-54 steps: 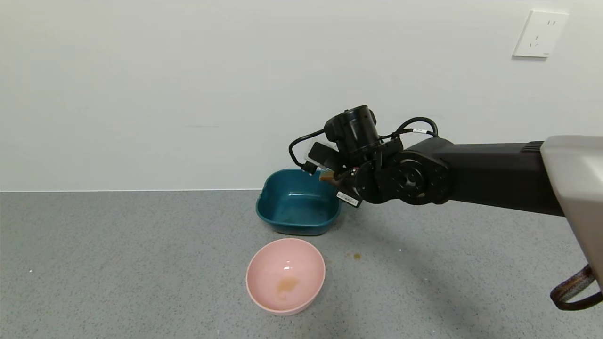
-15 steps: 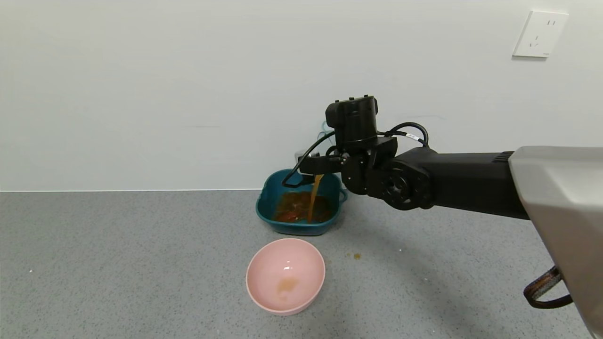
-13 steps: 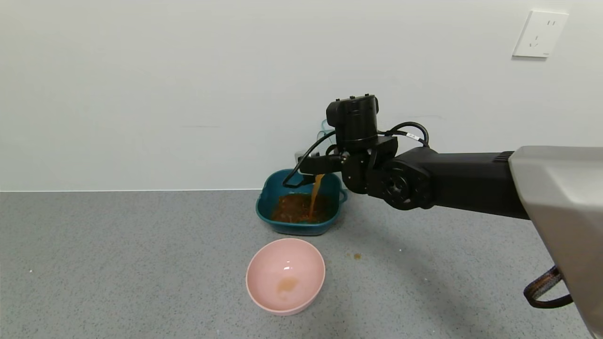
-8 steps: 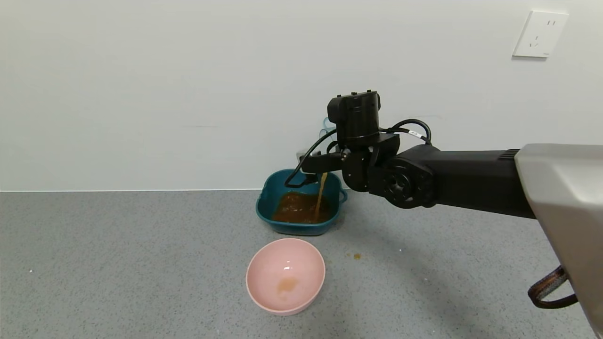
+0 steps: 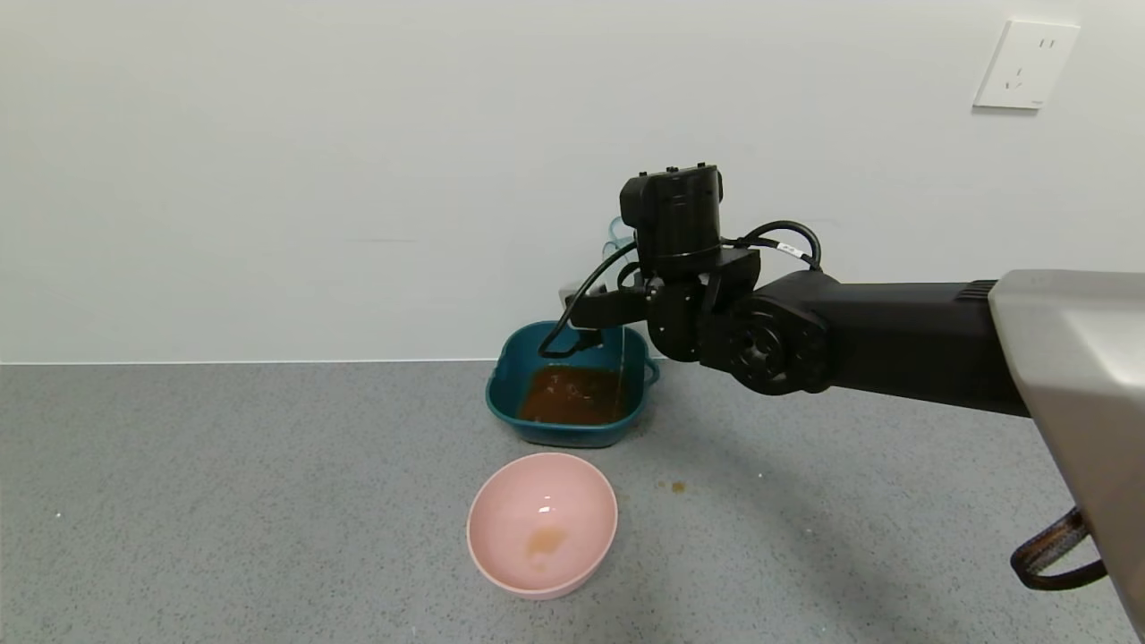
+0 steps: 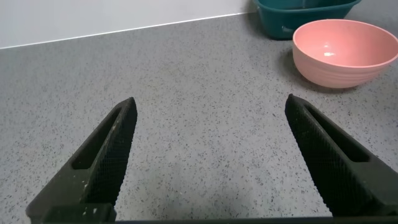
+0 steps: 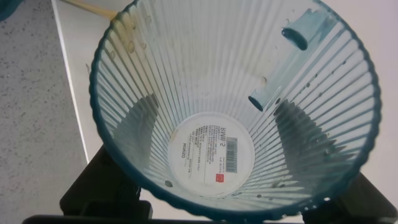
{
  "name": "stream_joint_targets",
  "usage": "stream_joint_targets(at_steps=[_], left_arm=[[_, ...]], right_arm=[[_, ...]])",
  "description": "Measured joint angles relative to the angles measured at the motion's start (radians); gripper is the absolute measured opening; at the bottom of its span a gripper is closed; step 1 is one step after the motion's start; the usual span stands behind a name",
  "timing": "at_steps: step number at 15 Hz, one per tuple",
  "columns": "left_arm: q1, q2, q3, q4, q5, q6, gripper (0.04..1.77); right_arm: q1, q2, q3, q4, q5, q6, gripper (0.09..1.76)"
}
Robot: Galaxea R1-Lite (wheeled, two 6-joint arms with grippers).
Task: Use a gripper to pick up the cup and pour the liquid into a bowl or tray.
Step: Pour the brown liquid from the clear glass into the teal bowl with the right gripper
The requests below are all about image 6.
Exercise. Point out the pink plastic bowl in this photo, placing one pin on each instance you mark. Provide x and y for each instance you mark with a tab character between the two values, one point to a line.
342	43

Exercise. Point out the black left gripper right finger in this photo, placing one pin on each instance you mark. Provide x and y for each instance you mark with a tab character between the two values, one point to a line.
329	168

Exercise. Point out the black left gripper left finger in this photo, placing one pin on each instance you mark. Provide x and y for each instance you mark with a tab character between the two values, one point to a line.
105	161

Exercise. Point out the teal square plastic basin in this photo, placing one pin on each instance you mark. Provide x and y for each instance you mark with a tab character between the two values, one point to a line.
295	21

